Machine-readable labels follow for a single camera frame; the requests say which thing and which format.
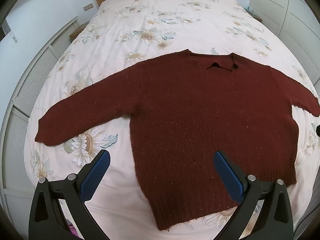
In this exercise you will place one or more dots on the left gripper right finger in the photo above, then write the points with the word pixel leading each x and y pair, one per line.
pixel 275 219

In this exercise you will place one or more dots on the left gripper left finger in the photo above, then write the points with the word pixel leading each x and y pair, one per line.
pixel 47 220

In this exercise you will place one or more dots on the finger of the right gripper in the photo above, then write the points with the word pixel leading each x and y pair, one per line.
pixel 318 130

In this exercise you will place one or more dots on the dark red knit sweater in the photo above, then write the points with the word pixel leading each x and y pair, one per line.
pixel 183 107

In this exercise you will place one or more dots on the white radiator cover panel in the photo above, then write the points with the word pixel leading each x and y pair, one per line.
pixel 16 188

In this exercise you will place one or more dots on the white wardrobe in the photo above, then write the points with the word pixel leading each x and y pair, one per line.
pixel 293 22

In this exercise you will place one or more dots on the right wooden nightstand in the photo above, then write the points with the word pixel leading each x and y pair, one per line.
pixel 254 15

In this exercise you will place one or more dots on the wooden nightstand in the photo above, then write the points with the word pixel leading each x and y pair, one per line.
pixel 75 33
pixel 254 15

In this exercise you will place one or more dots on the left wooden nightstand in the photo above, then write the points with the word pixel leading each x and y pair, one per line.
pixel 75 33

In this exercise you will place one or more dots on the floral white bed duvet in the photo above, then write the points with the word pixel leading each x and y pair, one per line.
pixel 121 34

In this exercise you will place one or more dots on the left wall switch plate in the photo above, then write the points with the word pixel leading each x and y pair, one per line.
pixel 87 7

